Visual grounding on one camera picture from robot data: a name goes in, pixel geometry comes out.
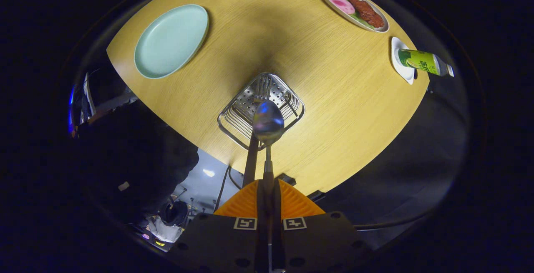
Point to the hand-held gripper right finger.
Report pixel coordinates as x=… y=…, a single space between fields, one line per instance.
x=276 y=198

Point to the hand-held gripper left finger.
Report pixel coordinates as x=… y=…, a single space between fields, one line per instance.
x=262 y=198

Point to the metal fork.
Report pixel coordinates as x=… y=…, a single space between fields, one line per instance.
x=251 y=160

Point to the white square coaster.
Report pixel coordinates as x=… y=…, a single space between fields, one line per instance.
x=400 y=70

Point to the pale green plate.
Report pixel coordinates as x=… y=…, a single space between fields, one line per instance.
x=171 y=41

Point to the white plate of food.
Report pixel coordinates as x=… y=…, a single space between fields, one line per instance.
x=333 y=8

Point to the green label drink bottle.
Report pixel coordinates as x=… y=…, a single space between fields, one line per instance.
x=421 y=61

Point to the pink round food slice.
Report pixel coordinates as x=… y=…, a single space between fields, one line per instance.
x=340 y=3

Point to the brown meat piece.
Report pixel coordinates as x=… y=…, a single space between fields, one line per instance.
x=367 y=12

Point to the black table bracket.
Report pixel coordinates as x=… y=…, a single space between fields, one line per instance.
x=288 y=179

